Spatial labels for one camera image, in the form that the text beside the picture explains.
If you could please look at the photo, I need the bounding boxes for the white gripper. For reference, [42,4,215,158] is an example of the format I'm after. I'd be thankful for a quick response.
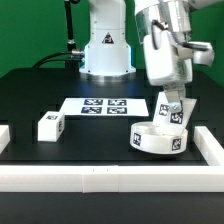
[143,31,192,113]

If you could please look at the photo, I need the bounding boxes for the white round stool seat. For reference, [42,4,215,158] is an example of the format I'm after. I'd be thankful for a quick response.
[130,122,188,155]

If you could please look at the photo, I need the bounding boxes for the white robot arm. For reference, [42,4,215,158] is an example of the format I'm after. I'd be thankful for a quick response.
[80,0,222,112]

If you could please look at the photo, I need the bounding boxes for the white U-shaped fence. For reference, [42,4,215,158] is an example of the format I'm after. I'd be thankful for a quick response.
[0,126,224,193]

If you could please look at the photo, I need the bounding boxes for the white sheet with markers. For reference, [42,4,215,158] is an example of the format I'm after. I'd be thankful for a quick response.
[60,98,149,117]

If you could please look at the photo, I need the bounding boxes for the black pole stand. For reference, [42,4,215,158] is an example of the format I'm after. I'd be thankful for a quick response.
[64,0,78,71]

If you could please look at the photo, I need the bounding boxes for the black cables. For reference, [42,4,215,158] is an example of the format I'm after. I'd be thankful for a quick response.
[32,49,86,70]

